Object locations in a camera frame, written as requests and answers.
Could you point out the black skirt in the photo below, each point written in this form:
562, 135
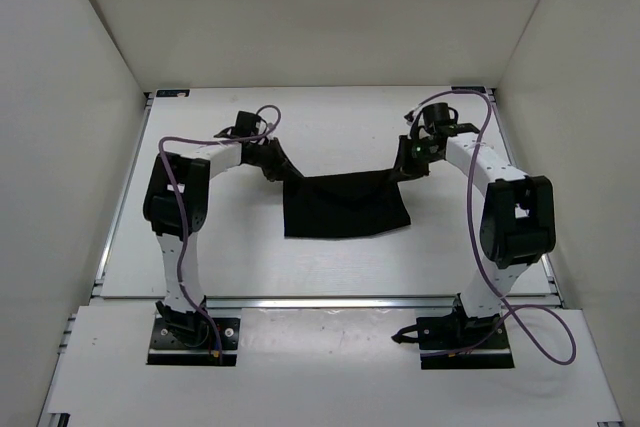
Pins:
343, 206

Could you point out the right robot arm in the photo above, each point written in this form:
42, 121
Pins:
517, 225

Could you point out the table corner label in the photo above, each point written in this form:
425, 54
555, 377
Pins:
172, 93
477, 89

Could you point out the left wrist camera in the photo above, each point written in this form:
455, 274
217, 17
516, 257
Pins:
266, 127

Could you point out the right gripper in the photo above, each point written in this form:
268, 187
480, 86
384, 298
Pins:
402, 162

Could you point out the right table corner label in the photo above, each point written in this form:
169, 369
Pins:
477, 89

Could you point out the left table corner label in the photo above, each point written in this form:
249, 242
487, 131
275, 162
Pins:
172, 93

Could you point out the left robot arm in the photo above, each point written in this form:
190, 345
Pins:
176, 205

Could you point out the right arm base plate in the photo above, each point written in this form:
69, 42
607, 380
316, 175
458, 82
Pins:
458, 342

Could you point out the aluminium table front rail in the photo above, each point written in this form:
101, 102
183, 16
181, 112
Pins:
355, 302

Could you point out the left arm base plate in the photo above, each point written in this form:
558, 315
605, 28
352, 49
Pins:
188, 339

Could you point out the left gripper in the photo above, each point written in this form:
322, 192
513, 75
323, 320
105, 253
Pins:
281, 169

